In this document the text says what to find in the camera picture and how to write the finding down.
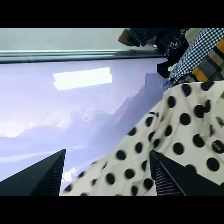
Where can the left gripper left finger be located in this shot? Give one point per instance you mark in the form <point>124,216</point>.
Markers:
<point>40,178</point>

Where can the blue white checked shirt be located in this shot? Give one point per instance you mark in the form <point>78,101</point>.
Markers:
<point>196,53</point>

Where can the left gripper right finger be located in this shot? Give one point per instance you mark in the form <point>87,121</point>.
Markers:
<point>180,181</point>

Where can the silver frame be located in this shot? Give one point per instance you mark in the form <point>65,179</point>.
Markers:
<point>66,56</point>

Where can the yellow grey checked garment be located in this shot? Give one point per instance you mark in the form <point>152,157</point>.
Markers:
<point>211,65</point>

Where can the white black-dotted shirt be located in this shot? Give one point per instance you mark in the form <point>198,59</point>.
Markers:
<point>160,133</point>

